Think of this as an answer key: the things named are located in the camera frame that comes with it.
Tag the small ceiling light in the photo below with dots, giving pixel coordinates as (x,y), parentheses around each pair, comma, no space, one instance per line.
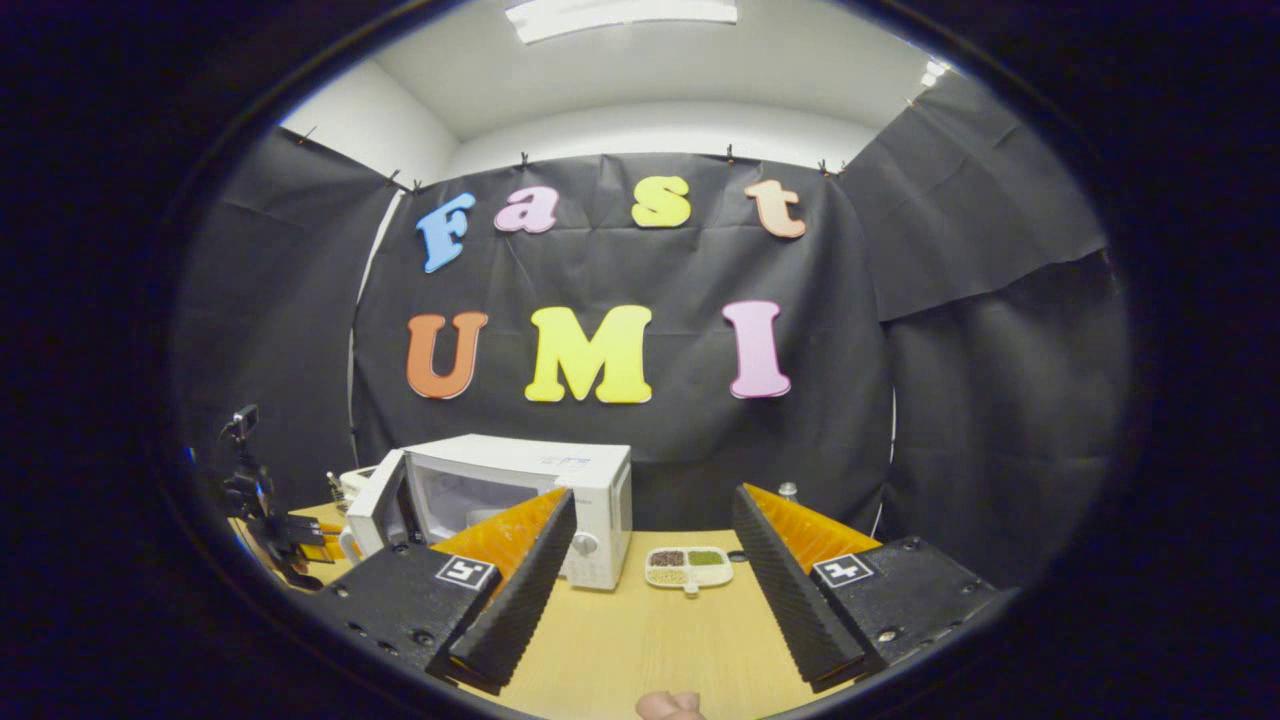
(935,73)

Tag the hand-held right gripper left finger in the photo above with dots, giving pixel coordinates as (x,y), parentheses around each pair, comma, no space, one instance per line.
(520,600)

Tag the white divided dish of beans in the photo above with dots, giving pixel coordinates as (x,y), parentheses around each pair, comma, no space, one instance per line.
(688,568)

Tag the white microwave oven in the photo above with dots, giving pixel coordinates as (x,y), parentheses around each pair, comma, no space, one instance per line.
(530,460)

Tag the long ceiling light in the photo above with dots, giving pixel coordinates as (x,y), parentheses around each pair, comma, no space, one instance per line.
(620,15)

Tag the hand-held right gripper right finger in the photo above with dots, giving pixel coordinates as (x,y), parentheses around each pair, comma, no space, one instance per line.
(785,600)

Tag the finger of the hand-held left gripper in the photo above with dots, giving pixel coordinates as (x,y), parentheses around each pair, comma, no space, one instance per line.
(328,548)

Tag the white toaster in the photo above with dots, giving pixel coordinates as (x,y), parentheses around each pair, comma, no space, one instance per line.
(355,482)

